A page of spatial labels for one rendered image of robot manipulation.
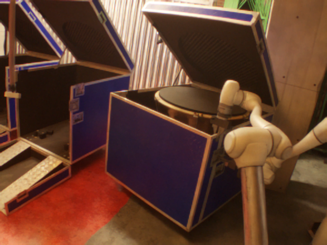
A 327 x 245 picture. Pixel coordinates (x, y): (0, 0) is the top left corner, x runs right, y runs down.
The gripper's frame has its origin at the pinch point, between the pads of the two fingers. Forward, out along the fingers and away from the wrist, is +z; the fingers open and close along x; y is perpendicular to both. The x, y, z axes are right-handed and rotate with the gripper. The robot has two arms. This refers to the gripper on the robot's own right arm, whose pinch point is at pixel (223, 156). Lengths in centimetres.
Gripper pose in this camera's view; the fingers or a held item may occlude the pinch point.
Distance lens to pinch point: 195.1
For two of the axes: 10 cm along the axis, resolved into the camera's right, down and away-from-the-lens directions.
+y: 1.4, -9.2, -3.7
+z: -7.2, -3.5, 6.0
